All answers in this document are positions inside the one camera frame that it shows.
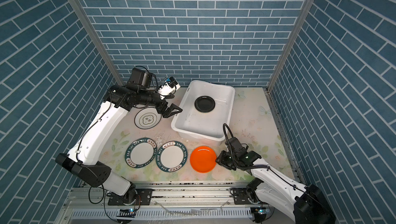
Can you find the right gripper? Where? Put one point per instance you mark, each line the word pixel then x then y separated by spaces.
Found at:
pixel 220 160

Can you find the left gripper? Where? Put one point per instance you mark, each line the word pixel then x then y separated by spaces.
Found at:
pixel 167 112

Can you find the white plate thin dark rim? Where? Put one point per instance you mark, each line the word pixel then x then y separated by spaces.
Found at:
pixel 147 118

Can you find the orange plate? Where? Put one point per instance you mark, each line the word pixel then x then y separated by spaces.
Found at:
pixel 203 159

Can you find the black plate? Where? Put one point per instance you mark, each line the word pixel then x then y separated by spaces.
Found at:
pixel 205 104

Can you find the green-rimmed lettered plate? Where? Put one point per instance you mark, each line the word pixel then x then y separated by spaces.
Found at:
pixel 141 152
pixel 171 156

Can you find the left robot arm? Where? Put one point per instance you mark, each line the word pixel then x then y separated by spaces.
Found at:
pixel 83 159

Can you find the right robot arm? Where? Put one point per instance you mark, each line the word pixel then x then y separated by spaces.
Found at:
pixel 302 204

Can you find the white plastic bin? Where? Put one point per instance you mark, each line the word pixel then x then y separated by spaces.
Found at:
pixel 204 127

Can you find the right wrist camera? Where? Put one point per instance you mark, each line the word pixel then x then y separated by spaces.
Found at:
pixel 232 143

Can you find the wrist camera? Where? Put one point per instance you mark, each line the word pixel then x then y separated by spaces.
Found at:
pixel 170 86
pixel 232 143

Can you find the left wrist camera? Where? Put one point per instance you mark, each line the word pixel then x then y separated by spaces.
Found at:
pixel 170 86

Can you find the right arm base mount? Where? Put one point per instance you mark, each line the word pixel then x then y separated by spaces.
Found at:
pixel 242 196

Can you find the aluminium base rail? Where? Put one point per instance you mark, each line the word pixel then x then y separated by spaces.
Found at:
pixel 168 202

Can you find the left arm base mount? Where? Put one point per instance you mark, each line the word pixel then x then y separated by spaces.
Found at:
pixel 137 197

